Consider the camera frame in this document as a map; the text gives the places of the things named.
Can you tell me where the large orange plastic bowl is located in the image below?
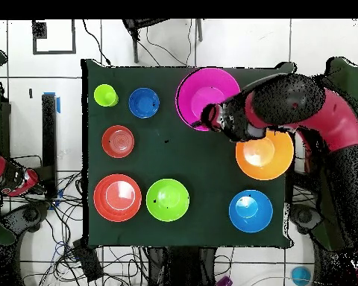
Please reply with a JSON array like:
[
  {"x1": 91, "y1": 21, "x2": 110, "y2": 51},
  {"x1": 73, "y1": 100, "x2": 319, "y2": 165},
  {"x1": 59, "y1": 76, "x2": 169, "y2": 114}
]
[{"x1": 235, "y1": 129, "x2": 295, "y2": 182}]

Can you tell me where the small red-orange plastic bowl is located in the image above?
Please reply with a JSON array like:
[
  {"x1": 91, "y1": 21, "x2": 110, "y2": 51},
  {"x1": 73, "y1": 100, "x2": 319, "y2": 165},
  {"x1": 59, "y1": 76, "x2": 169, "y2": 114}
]
[{"x1": 101, "y1": 124, "x2": 136, "y2": 159}]

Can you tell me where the dark grey floor equipment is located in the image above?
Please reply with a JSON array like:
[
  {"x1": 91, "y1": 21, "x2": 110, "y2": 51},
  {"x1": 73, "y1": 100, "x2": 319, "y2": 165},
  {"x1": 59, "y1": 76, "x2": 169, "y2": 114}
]
[{"x1": 289, "y1": 203, "x2": 321, "y2": 236}]

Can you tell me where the black round floor stand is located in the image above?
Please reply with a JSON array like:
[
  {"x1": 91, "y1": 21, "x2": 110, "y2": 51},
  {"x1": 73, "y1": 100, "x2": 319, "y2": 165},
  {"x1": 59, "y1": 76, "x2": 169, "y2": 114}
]
[{"x1": 0, "y1": 201, "x2": 52, "y2": 239}]

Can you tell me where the lime green plastic bowl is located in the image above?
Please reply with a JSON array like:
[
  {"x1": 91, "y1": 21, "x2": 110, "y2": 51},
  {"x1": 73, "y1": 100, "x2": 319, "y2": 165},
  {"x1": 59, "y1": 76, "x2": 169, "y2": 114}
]
[{"x1": 145, "y1": 178, "x2": 191, "y2": 223}]

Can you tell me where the black square floor frame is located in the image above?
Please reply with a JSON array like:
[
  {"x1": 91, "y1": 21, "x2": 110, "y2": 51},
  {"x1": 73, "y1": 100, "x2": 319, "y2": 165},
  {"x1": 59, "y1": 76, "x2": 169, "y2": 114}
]
[{"x1": 31, "y1": 19, "x2": 78, "y2": 55}]

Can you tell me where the wide red-orange plastic bowl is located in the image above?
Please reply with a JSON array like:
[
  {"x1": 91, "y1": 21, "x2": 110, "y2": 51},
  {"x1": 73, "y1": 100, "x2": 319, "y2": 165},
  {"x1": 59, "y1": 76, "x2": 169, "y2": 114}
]
[{"x1": 92, "y1": 173, "x2": 143, "y2": 223}]

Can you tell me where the light blue plastic bowl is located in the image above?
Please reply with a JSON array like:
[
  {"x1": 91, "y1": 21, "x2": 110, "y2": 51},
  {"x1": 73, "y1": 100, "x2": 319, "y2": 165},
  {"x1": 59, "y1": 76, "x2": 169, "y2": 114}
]
[{"x1": 228, "y1": 189, "x2": 274, "y2": 234}]

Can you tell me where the black pedestal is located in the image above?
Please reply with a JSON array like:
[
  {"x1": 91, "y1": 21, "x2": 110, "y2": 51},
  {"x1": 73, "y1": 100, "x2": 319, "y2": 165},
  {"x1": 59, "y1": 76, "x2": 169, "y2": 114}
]
[{"x1": 148, "y1": 247, "x2": 218, "y2": 286}]

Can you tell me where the large pink plastic bowl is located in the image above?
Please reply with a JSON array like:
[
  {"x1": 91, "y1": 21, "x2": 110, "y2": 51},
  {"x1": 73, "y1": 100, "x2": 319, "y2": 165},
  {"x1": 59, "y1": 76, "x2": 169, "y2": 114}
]
[{"x1": 175, "y1": 67, "x2": 242, "y2": 133}]

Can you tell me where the lime green plastic cup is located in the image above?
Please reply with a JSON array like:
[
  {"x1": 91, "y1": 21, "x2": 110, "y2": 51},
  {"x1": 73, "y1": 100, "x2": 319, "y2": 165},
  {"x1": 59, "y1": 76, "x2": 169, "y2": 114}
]
[{"x1": 92, "y1": 83, "x2": 119, "y2": 107}]

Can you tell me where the small dark blue bowl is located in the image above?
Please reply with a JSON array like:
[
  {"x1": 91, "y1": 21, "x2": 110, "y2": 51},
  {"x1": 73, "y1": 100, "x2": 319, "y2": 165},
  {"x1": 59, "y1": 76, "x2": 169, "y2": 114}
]
[{"x1": 128, "y1": 86, "x2": 161, "y2": 119}]

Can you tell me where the tangle of floor cables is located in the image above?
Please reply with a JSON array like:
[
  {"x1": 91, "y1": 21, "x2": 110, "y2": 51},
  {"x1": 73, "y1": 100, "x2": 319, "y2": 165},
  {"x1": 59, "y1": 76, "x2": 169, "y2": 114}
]
[{"x1": 19, "y1": 154, "x2": 151, "y2": 286}]

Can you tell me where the black power brick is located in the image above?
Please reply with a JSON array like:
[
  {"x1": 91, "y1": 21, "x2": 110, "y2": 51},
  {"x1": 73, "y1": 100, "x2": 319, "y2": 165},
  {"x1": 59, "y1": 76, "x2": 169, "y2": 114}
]
[{"x1": 72, "y1": 239, "x2": 104, "y2": 282}]

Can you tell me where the light blue round floor object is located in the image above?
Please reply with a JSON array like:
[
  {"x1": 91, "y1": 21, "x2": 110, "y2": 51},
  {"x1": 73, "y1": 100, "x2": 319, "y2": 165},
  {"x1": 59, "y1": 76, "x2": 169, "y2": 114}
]
[{"x1": 291, "y1": 265, "x2": 313, "y2": 286}]

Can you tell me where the black camera tripod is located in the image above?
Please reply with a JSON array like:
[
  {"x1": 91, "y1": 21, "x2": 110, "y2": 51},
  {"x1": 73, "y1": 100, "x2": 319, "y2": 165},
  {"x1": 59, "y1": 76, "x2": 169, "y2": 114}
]
[{"x1": 122, "y1": 19, "x2": 204, "y2": 64}]

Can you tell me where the black floor cable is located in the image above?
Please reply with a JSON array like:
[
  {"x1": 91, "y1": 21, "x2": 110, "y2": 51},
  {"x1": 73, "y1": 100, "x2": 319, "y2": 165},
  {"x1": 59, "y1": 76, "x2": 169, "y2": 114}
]
[{"x1": 82, "y1": 19, "x2": 113, "y2": 66}]

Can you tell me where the long black bar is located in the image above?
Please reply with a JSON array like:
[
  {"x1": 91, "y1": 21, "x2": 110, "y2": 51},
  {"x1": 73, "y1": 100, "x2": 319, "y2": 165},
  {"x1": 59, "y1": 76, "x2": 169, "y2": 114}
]
[{"x1": 41, "y1": 93, "x2": 58, "y2": 199}]

